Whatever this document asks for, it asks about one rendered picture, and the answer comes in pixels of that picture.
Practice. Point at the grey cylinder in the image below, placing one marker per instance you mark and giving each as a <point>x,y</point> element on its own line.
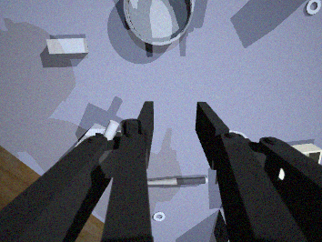
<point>111,129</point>

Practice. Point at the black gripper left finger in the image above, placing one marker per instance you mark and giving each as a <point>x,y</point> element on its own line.
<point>57,205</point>

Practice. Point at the grey tapered pin with dark head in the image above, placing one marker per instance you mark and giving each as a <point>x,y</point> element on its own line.
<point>180,181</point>

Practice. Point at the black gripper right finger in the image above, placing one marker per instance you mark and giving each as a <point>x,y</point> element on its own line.
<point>258,205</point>

